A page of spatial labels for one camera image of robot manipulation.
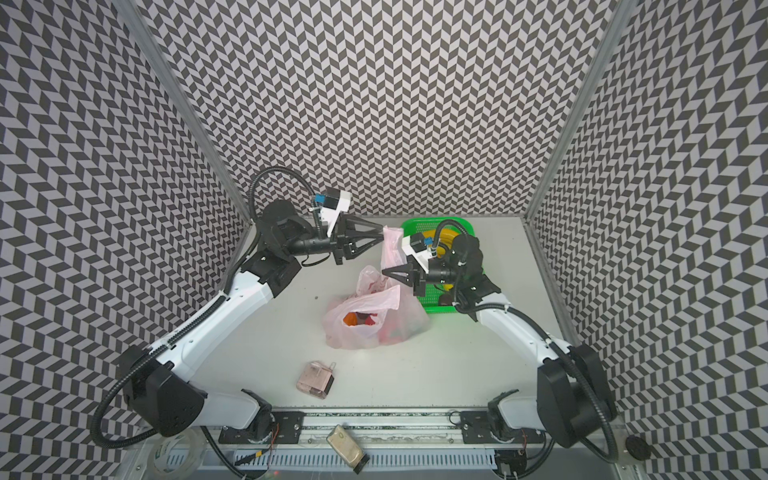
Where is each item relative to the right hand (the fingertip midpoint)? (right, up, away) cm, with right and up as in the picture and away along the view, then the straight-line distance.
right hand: (383, 279), depth 69 cm
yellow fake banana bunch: (+20, +11, +31) cm, 38 cm away
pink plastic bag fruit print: (0, -6, -4) cm, 8 cm away
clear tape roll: (-49, -42, 0) cm, 64 cm away
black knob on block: (+58, -38, -2) cm, 70 cm away
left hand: (0, +10, -9) cm, 13 cm away
